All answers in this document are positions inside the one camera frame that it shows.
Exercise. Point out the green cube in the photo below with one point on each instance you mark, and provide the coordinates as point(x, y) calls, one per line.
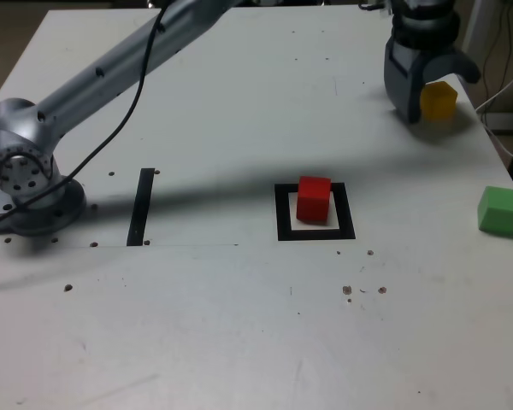
point(498, 211)

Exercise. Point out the white furniture leg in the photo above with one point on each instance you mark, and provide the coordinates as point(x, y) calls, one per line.
point(470, 42)

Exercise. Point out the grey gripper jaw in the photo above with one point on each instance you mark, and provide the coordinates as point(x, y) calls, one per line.
point(402, 85)
point(449, 62)

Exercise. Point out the black tape square outline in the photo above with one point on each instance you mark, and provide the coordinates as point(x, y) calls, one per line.
point(282, 213)

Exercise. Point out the black tape strip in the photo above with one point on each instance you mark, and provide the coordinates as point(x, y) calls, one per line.
point(139, 213)

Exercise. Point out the red cube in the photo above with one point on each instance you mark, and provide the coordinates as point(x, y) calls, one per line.
point(313, 200)

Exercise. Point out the yellow cube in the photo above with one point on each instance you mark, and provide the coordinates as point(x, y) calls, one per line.
point(439, 102)

